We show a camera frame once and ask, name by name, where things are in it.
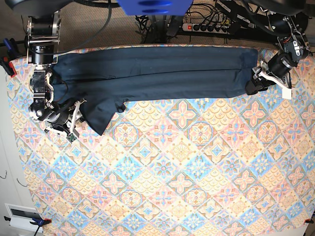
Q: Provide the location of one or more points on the white power strip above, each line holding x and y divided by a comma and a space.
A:
214, 28

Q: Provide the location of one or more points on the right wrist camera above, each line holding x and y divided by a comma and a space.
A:
71, 137

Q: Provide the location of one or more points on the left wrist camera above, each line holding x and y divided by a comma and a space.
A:
288, 93

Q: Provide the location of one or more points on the patterned tablecloth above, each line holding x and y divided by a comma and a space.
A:
243, 166

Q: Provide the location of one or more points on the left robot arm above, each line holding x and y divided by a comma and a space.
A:
294, 47

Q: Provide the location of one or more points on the blue orange clamp lower left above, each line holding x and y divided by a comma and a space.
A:
39, 222

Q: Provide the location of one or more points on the dark blue t-shirt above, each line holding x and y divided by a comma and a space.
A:
106, 79

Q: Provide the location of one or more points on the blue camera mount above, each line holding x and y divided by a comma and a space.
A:
155, 7

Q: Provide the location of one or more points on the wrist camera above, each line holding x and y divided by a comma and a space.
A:
71, 137
288, 93

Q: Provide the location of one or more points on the orange clamp lower right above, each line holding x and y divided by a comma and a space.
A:
309, 221

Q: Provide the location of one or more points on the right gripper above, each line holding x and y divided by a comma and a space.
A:
61, 119

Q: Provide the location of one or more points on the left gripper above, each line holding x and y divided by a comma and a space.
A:
274, 72

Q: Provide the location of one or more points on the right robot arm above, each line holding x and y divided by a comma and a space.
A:
42, 41

